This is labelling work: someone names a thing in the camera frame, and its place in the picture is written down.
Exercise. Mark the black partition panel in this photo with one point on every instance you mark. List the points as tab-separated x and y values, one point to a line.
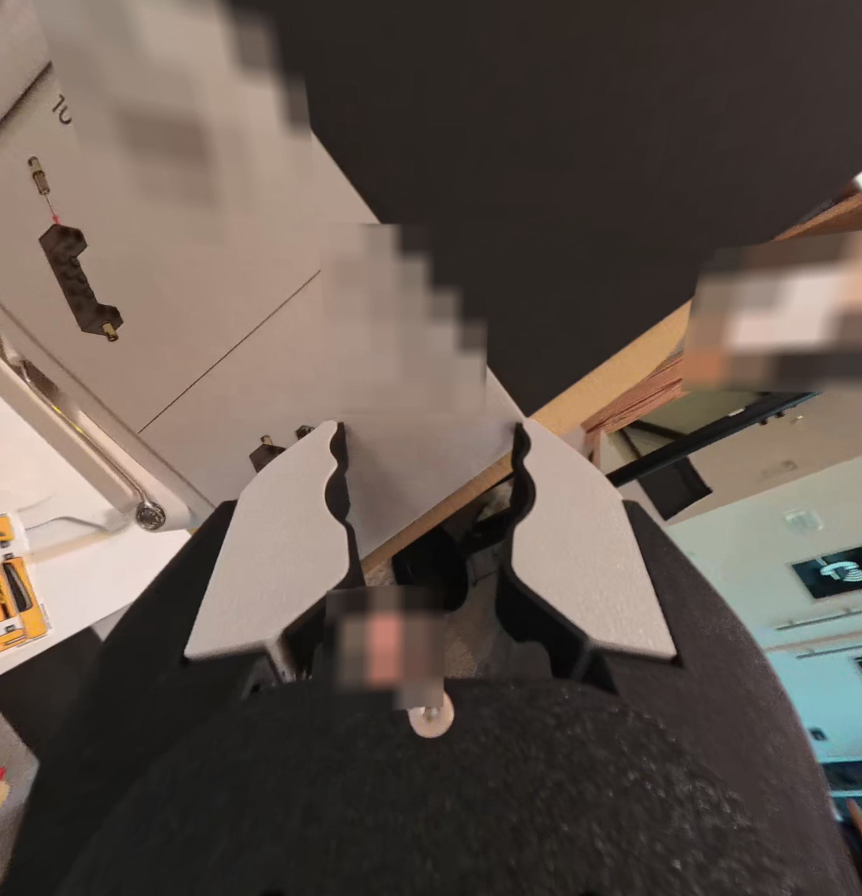
543	140

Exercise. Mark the orange sticker sheet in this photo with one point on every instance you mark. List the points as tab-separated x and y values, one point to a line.
11	602

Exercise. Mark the building instruction booklet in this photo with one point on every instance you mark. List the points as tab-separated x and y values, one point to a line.
193	315

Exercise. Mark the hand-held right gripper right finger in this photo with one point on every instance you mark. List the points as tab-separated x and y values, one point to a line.
585	560

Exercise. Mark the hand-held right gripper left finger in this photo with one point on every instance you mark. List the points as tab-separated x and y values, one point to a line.
277	560

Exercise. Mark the black stand pole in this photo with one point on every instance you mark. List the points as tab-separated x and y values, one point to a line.
711	434

